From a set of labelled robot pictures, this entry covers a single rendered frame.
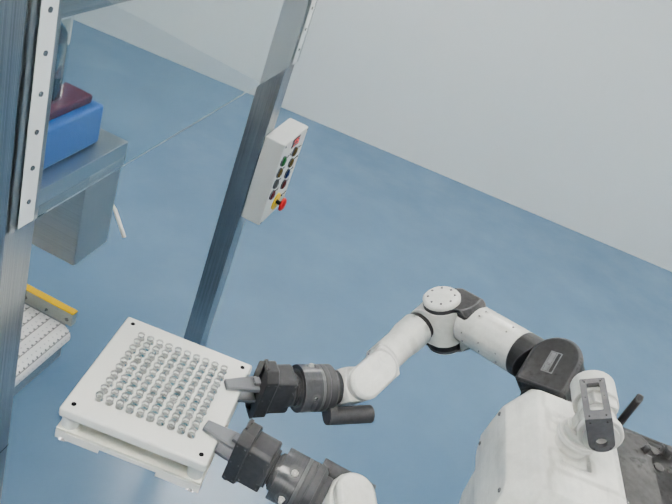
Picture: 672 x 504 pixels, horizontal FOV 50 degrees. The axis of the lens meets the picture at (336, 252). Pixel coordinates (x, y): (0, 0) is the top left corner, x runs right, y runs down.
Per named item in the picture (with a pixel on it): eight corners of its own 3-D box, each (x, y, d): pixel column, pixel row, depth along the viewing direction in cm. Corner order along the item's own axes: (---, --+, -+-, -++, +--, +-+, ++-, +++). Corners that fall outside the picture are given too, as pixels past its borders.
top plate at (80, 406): (126, 323, 132) (128, 315, 130) (250, 372, 132) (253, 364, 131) (57, 415, 111) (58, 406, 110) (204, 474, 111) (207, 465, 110)
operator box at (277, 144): (282, 202, 213) (309, 126, 199) (259, 226, 199) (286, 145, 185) (264, 193, 214) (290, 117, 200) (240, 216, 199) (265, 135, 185)
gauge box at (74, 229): (107, 241, 140) (124, 154, 129) (73, 266, 131) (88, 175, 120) (13, 192, 142) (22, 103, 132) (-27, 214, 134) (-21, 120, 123)
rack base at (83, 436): (122, 342, 134) (124, 333, 133) (243, 391, 134) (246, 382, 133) (54, 436, 114) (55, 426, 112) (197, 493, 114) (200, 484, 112)
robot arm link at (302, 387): (273, 385, 121) (335, 383, 127) (259, 344, 128) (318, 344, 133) (252, 432, 128) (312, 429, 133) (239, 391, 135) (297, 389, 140)
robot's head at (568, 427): (593, 417, 113) (623, 379, 109) (601, 466, 105) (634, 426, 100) (555, 402, 113) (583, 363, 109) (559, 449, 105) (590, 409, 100)
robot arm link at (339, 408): (323, 359, 131) (376, 359, 136) (299, 370, 140) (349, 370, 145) (329, 422, 127) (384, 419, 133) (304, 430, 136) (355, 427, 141)
